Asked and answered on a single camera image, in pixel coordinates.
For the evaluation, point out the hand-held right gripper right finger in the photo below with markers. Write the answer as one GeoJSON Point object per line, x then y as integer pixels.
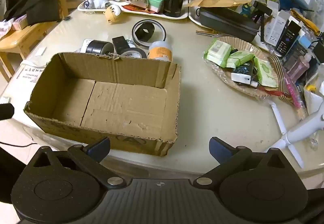
{"type": "Point", "coordinates": [219, 149]}

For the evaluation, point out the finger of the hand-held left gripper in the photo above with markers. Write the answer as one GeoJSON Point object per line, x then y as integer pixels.
{"type": "Point", "coordinates": [5, 111]}

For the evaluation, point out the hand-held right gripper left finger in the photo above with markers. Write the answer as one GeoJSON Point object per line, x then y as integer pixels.
{"type": "Point", "coordinates": [101, 146]}

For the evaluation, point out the brown cardboard box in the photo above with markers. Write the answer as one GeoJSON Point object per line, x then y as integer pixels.
{"type": "Point", "coordinates": [126, 102]}

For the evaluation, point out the dark grey tape roll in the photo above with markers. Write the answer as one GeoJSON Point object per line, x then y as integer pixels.
{"type": "Point", "coordinates": [131, 53]}

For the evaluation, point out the black tape roll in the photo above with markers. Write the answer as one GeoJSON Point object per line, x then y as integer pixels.
{"type": "Point", "coordinates": [97, 46]}

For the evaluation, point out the black rectangular box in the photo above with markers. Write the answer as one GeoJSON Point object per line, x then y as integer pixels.
{"type": "Point", "coordinates": [120, 43]}

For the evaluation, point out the white bottle orange label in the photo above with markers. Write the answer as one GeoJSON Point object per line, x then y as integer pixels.
{"type": "Point", "coordinates": [159, 51]}

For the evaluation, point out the black hexagonal adapter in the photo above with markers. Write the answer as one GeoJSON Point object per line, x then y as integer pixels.
{"type": "Point", "coordinates": [144, 35]}

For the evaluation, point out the printed paper note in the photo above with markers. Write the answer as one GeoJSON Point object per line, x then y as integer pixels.
{"type": "Point", "coordinates": [31, 74]}

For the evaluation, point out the wicker basket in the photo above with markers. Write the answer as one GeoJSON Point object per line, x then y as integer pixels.
{"type": "Point", "coordinates": [243, 88]}

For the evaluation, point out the white paper slip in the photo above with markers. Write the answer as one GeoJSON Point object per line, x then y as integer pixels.
{"type": "Point", "coordinates": [41, 51]}

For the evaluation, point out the wooden chair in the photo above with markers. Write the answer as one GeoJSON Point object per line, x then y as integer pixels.
{"type": "Point", "coordinates": [20, 36]}

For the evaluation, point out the small black and white box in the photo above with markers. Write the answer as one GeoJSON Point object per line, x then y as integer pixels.
{"type": "Point", "coordinates": [243, 72]}

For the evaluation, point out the pink and white cloth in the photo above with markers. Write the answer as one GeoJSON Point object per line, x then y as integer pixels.
{"type": "Point", "coordinates": [12, 25]}

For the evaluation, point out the pink pen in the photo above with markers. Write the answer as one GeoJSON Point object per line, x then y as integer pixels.
{"type": "Point", "coordinates": [293, 95]}

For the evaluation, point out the green wet wipes barcode pack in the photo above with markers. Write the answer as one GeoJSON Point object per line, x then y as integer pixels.
{"type": "Point", "coordinates": [217, 51]}

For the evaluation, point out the striped woven band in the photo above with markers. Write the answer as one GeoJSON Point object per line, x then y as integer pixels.
{"type": "Point", "coordinates": [281, 72]}

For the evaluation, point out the marbled grey printed strip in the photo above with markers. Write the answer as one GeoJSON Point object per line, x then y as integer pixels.
{"type": "Point", "coordinates": [129, 43]}

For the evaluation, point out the black cloth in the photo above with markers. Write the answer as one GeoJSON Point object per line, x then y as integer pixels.
{"type": "Point", "coordinates": [33, 3]}

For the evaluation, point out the dark round disc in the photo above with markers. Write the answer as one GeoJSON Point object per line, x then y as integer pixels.
{"type": "Point", "coordinates": [67, 18]}

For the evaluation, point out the pink soap bottle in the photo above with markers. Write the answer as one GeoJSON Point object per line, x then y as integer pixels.
{"type": "Point", "coordinates": [297, 67]}

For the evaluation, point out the black zip case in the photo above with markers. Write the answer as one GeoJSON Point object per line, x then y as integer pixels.
{"type": "Point", "coordinates": [227, 24]}

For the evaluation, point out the black carton box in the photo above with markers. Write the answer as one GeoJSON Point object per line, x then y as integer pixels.
{"type": "Point", "coordinates": [288, 36]}

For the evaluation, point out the white plate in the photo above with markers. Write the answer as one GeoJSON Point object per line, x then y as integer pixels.
{"type": "Point", "coordinates": [193, 17]}

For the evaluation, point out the bear shaped pouch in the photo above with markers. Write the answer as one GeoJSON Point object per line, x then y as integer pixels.
{"type": "Point", "coordinates": [112, 12]}

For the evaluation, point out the white carton box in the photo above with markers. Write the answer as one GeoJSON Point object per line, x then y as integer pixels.
{"type": "Point", "coordinates": [277, 26]}

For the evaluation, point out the blue carton box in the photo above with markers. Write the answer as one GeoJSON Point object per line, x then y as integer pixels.
{"type": "Point", "coordinates": [303, 41]}

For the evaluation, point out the red packet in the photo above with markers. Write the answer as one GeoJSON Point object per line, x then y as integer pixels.
{"type": "Point", "coordinates": [134, 8]}

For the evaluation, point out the white sock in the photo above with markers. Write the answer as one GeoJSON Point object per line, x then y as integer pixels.
{"type": "Point", "coordinates": [97, 2]}

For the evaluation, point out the white tray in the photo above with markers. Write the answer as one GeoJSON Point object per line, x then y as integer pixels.
{"type": "Point", "coordinates": [157, 15]}

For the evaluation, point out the brown paper envelope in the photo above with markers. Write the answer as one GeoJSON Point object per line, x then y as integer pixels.
{"type": "Point", "coordinates": [217, 0]}

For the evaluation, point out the green and pink pack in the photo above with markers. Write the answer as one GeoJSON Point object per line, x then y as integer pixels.
{"type": "Point", "coordinates": [157, 1]}

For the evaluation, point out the black camera on stand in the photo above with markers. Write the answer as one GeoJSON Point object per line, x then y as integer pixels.
{"type": "Point", "coordinates": [262, 7]}

